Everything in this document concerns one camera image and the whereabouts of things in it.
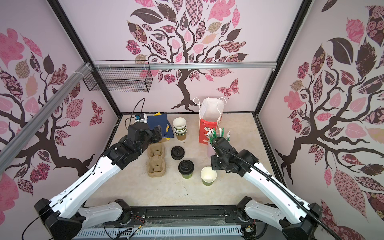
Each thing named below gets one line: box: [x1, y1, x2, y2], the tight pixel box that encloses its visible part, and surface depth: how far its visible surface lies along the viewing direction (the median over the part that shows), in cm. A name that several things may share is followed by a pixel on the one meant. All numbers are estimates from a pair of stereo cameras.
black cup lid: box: [178, 159, 195, 175], surface depth 81 cm
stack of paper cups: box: [172, 117, 188, 141], surface depth 97 cm
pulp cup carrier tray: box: [146, 143, 166, 178], surface depth 88 cm
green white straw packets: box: [209, 127, 231, 145], surface depth 87 cm
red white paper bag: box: [193, 97, 227, 145], surface depth 91 cm
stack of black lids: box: [171, 145, 185, 160], surface depth 96 cm
